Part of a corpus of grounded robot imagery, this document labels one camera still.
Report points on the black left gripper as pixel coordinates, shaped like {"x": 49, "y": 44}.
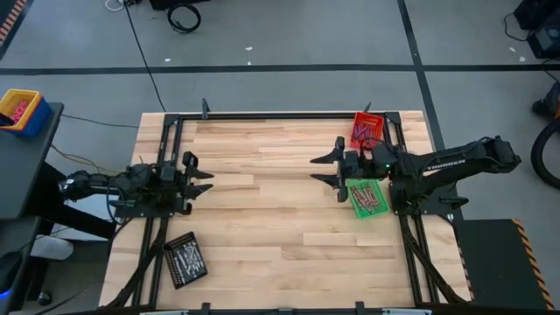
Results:
{"x": 172, "y": 188}

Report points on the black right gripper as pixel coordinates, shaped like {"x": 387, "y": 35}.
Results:
{"x": 359, "y": 165}

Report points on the purple crayon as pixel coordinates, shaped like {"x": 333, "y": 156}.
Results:
{"x": 361, "y": 132}
{"x": 367, "y": 132}

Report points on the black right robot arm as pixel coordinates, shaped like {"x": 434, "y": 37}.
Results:
{"x": 459, "y": 159}

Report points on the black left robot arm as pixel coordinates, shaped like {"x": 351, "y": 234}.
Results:
{"x": 96, "y": 181}

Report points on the red plastic basket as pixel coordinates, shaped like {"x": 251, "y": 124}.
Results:
{"x": 359, "y": 117}

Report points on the green plastic basket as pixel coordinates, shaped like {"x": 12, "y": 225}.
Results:
{"x": 378, "y": 212}

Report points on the black plastic basket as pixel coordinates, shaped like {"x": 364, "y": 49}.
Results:
{"x": 171, "y": 273}

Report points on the white box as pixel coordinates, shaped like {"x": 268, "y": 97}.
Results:
{"x": 94, "y": 227}

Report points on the white rounded object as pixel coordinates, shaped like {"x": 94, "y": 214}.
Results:
{"x": 52, "y": 248}

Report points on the blue plastic bin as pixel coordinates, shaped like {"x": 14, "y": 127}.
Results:
{"x": 41, "y": 118}

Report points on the black desk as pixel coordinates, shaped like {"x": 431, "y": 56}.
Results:
{"x": 17, "y": 236}
{"x": 26, "y": 175}

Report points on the black hazard-striped floor mat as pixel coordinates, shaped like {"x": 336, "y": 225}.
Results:
{"x": 5, "y": 11}
{"x": 494, "y": 262}

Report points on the yellow plastic basket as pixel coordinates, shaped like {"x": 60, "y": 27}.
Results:
{"x": 8, "y": 107}

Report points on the black equipment case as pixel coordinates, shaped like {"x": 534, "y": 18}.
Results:
{"x": 542, "y": 39}

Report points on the black table frame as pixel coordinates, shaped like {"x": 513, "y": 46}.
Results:
{"x": 306, "y": 116}

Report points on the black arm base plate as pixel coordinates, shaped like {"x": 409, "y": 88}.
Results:
{"x": 442, "y": 192}
{"x": 127, "y": 212}

